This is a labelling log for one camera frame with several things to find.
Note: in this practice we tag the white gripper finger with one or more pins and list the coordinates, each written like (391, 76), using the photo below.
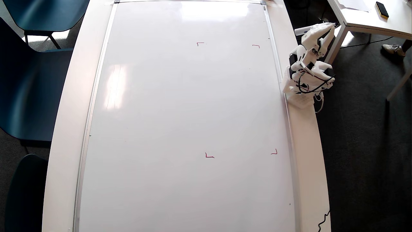
(327, 40)
(317, 32)

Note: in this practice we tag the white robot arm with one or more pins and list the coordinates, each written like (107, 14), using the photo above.
(322, 69)

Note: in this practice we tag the large white whiteboard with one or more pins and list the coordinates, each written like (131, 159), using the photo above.
(161, 129)

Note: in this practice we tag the white paper sheet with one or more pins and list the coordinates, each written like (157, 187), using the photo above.
(354, 4)

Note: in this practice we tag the white side table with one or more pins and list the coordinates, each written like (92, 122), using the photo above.
(386, 22)

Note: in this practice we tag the black yellow board eraser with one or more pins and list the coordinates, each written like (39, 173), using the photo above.
(382, 9)

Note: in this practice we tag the beige sneaker shoe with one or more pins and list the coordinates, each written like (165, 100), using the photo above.
(392, 50)

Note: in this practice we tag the dark trouser leg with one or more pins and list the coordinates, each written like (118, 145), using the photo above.
(407, 45)

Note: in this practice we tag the blue plastic chair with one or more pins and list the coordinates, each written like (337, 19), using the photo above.
(27, 193)
(45, 14)
(29, 90)

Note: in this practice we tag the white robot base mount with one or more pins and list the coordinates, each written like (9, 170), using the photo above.
(301, 100)

